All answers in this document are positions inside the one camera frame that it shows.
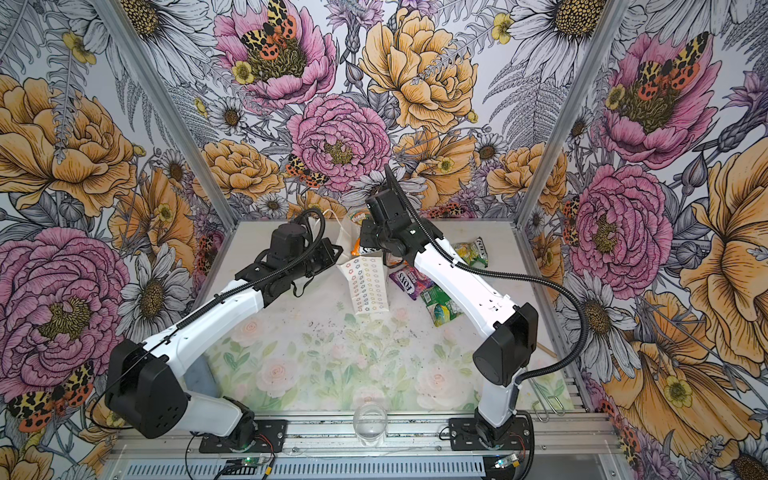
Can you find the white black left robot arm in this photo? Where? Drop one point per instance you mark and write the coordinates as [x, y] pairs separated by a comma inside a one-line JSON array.
[[144, 382]]

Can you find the purple Fox's berries packet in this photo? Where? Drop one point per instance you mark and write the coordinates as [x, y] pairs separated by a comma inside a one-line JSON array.
[[411, 281]]

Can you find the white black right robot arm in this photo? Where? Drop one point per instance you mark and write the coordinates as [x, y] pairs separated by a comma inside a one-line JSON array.
[[509, 330]]

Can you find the green Fox's candy packet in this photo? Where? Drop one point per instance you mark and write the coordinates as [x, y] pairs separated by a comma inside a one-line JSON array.
[[440, 306]]

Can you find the wooden mallet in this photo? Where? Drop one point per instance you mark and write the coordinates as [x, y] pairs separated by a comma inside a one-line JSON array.
[[547, 350]]

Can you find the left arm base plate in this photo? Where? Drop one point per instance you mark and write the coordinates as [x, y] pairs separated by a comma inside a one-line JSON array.
[[257, 436]]

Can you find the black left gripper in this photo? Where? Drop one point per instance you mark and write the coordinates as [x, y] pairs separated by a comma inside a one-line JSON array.
[[329, 259]]

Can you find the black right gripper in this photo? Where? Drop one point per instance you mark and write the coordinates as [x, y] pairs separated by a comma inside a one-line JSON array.
[[366, 237]]

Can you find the white printed paper bag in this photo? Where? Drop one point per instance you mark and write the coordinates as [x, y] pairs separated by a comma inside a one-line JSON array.
[[365, 274]]

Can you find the clear glass cup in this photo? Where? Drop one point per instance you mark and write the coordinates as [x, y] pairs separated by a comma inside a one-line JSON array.
[[370, 423]]

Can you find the small green snack packet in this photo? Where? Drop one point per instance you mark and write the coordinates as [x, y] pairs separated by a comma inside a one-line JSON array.
[[473, 252]]

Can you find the yellow red Fox's packet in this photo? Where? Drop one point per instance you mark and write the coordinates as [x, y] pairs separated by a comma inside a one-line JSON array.
[[357, 218]]

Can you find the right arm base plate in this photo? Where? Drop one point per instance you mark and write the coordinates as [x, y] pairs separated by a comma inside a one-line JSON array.
[[475, 434]]

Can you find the grey blue cloth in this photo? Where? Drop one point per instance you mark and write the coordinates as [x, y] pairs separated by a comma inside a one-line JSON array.
[[199, 378]]

